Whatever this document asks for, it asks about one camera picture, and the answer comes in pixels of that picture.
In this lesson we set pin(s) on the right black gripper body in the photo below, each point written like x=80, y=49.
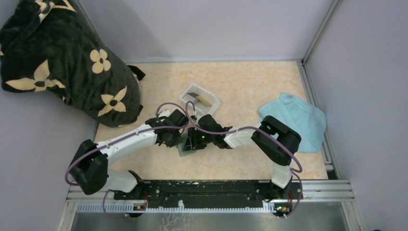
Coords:
x=199, y=139

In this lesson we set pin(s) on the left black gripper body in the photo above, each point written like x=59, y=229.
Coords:
x=174, y=139

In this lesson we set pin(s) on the translucent white plastic bin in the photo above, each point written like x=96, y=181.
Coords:
x=200, y=108

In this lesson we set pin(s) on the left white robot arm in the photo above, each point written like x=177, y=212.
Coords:
x=90, y=167

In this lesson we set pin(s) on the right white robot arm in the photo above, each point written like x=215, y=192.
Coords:
x=275, y=139

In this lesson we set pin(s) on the gold card in bin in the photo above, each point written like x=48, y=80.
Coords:
x=204, y=101

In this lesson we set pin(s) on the light blue towel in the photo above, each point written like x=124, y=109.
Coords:
x=307, y=120

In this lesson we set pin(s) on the black floral blanket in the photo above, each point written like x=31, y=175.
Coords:
x=48, y=45

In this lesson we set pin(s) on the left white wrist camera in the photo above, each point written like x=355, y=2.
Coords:
x=164, y=113

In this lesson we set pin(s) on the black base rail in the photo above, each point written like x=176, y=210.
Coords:
x=209, y=194

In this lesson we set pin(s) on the aluminium frame rail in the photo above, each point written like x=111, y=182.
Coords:
x=313, y=191

